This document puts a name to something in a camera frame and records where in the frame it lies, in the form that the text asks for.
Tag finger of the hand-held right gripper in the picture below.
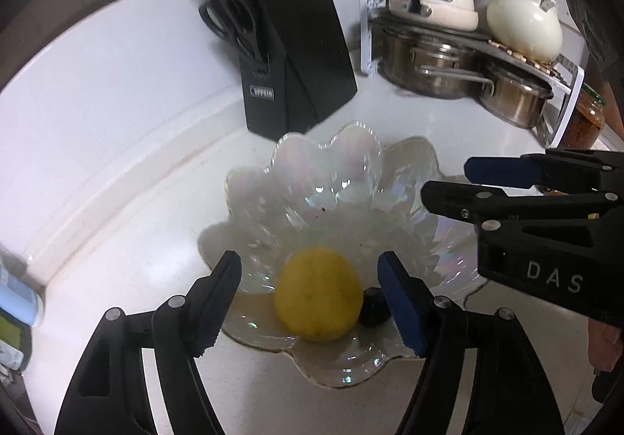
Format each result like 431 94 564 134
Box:
420 180 624 224
464 148 624 194

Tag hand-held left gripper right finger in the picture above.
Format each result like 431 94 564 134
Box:
377 250 566 435

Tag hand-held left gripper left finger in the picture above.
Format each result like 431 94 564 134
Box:
53 250 243 435

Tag dark plum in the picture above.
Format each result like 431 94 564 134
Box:
358 287 391 326

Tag yellow lemon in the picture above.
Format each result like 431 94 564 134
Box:
274 247 364 343

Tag flower-shaped glass bowl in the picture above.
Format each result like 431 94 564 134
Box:
197 121 488 389

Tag person's right hand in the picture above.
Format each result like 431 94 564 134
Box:
587 318 620 373

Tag small steel pot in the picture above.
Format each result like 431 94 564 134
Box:
478 64 554 130

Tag glass jar green lid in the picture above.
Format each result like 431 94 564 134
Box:
560 84 606 150

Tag wooden bead trivet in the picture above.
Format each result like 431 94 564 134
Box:
487 39 569 76

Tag large steel pot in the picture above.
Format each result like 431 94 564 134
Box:
380 25 495 100

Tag white teapot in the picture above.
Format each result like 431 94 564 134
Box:
486 0 564 62

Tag white shelf rack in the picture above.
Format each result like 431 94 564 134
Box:
358 0 586 148

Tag light blue pump bottle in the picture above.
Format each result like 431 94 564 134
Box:
0 264 44 326

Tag black knife block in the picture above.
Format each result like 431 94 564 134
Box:
240 0 359 140

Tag green label bottle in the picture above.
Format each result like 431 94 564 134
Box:
0 308 25 370

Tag black handled scissors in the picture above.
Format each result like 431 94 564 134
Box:
198 0 269 62

